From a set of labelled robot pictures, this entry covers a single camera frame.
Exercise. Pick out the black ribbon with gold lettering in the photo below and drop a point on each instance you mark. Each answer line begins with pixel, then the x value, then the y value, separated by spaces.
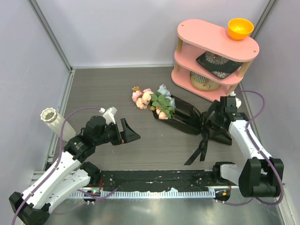
pixel 203 145

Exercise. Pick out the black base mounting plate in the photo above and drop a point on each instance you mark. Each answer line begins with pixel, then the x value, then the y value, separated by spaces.
pixel 158 180

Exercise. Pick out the white ribbed vase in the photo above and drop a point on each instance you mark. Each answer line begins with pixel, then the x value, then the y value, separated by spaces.
pixel 55 121

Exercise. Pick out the beige ceramic bowl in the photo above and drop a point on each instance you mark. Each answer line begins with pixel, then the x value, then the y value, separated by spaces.
pixel 202 83

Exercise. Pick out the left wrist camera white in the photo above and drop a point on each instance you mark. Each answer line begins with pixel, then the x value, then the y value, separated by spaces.
pixel 108 115

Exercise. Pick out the pink three-tier shelf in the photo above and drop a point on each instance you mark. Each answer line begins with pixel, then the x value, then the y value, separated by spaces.
pixel 195 37

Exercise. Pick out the white slotted cable duct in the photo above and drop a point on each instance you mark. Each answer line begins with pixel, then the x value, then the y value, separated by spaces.
pixel 173 193

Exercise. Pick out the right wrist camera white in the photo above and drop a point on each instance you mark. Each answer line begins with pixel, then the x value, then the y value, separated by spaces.
pixel 237 100

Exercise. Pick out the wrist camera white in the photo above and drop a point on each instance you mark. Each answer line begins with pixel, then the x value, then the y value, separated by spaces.
pixel 237 100
pixel 108 115

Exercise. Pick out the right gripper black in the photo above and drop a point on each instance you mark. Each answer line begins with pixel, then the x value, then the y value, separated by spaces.
pixel 215 107

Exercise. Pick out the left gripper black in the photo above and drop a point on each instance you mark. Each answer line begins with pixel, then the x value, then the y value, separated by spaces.
pixel 127 136

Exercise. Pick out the flower bouquet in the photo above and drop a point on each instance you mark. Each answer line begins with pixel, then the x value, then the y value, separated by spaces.
pixel 178 113

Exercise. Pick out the aluminium frame rail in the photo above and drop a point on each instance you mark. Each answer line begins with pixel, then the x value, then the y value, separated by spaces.
pixel 54 145

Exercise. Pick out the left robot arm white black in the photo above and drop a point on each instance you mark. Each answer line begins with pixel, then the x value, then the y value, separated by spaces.
pixel 70 172

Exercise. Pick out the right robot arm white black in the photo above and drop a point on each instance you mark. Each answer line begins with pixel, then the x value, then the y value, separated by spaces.
pixel 262 174

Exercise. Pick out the black floral square plate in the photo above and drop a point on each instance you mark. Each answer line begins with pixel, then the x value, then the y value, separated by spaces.
pixel 219 66

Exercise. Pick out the orange plastic bowl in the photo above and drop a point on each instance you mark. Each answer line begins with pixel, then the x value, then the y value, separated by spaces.
pixel 239 28

